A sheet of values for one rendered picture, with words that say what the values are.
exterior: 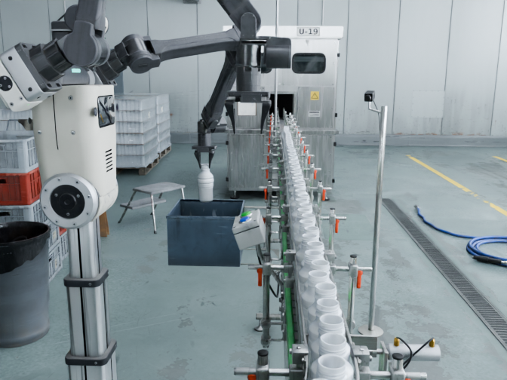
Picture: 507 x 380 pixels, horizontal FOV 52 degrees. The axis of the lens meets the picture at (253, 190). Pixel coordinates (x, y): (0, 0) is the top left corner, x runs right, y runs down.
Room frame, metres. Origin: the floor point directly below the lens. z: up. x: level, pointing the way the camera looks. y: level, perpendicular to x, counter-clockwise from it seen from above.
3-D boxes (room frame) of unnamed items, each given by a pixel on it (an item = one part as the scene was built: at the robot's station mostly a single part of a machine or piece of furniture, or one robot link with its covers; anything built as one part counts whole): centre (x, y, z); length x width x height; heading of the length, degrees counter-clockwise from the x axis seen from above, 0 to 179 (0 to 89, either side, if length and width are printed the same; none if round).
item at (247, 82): (1.23, 0.01, 1.51); 0.10 x 0.07 x 0.07; 88
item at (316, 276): (0.91, -0.12, 1.08); 0.06 x 0.06 x 0.17
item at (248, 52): (1.23, 0.01, 1.57); 0.07 x 0.06 x 0.07; 88
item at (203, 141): (2.23, 0.21, 1.25); 0.10 x 0.07 x 0.07; 88
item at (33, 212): (3.64, 1.72, 0.55); 0.61 x 0.41 x 0.22; 5
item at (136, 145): (8.52, 2.19, 0.59); 1.24 x 1.03 x 1.17; 0
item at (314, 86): (7.06, -0.36, 1.05); 1.60 x 1.40 x 2.10; 178
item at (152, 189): (5.23, 1.05, 0.21); 0.61 x 0.47 x 0.41; 51
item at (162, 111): (10.10, 2.23, 0.59); 1.25 x 1.03 x 1.17; 179
